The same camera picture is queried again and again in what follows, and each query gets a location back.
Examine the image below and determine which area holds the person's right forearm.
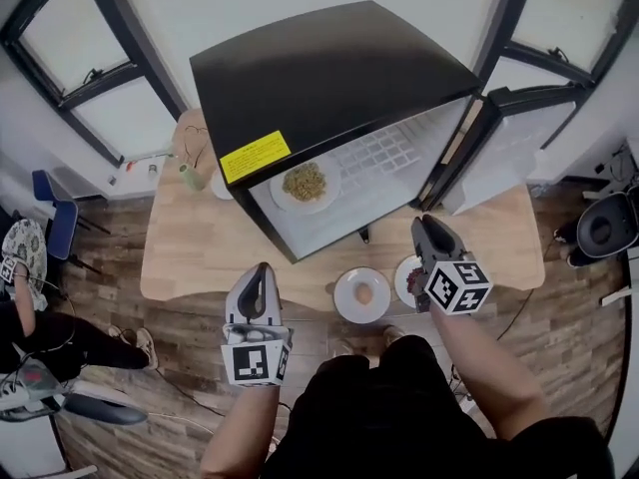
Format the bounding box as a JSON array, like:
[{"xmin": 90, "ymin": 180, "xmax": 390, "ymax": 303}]
[{"xmin": 428, "ymin": 306, "xmax": 548, "ymax": 441}]

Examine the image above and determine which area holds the blue chair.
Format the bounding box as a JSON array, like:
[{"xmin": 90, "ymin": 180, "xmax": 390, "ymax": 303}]
[{"xmin": 32, "ymin": 169, "xmax": 111, "ymax": 261}]

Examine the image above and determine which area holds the thin bent wire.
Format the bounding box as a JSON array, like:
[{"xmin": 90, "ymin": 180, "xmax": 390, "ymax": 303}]
[{"xmin": 180, "ymin": 123, "xmax": 212, "ymax": 169}]

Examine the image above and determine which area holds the white plate with red beans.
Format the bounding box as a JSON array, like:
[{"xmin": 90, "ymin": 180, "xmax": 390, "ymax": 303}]
[{"xmin": 393, "ymin": 255, "xmax": 425, "ymax": 310}]

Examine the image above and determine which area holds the black cable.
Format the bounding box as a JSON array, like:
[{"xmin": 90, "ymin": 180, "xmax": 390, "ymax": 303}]
[
  {"xmin": 496, "ymin": 286, "xmax": 530, "ymax": 341},
  {"xmin": 154, "ymin": 366, "xmax": 226, "ymax": 418}
]

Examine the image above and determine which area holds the small empty white plate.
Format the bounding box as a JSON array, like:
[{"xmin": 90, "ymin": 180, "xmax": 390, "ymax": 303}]
[{"xmin": 210, "ymin": 170, "xmax": 236, "ymax": 202}]

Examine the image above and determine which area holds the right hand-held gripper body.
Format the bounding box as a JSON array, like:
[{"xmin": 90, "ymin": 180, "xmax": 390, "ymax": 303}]
[{"xmin": 413, "ymin": 251, "xmax": 494, "ymax": 315}]

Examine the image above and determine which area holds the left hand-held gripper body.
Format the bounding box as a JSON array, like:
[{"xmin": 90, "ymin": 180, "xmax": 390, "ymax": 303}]
[{"xmin": 219, "ymin": 322, "xmax": 294, "ymax": 388}]

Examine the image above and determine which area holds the black mini fridge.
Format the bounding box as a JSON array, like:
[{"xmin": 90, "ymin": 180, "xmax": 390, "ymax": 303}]
[{"xmin": 188, "ymin": 0, "xmax": 585, "ymax": 264}]

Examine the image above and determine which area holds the white cable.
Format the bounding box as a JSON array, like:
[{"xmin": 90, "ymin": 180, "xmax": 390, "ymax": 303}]
[{"xmin": 144, "ymin": 406, "xmax": 216, "ymax": 436}]

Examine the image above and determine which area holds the white plate with yellow grains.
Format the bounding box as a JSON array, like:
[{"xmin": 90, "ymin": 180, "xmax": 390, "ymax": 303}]
[{"xmin": 269, "ymin": 163, "xmax": 342, "ymax": 216}]

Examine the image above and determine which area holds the person's left forearm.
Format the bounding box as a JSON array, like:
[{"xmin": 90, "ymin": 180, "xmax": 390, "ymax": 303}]
[{"xmin": 199, "ymin": 384, "xmax": 281, "ymax": 479}]

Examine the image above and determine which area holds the floral cushion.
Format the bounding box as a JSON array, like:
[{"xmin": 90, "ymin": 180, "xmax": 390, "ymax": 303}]
[{"xmin": 2, "ymin": 219, "xmax": 49, "ymax": 311}]

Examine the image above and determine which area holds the pale green cup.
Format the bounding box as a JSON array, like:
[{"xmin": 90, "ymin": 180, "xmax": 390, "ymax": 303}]
[{"xmin": 178, "ymin": 162, "xmax": 207, "ymax": 193}]

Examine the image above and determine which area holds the black framed window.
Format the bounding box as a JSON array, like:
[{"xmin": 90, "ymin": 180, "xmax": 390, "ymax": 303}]
[
  {"xmin": 473, "ymin": 0, "xmax": 639, "ymax": 149},
  {"xmin": 0, "ymin": 0, "xmax": 189, "ymax": 169}
]

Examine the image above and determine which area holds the white plate with egg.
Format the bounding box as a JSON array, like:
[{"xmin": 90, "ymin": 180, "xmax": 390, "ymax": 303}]
[{"xmin": 332, "ymin": 265, "xmax": 392, "ymax": 324}]

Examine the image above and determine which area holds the white desk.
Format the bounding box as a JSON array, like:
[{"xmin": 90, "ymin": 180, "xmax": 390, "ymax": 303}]
[{"xmin": 581, "ymin": 137, "xmax": 639, "ymax": 308}]

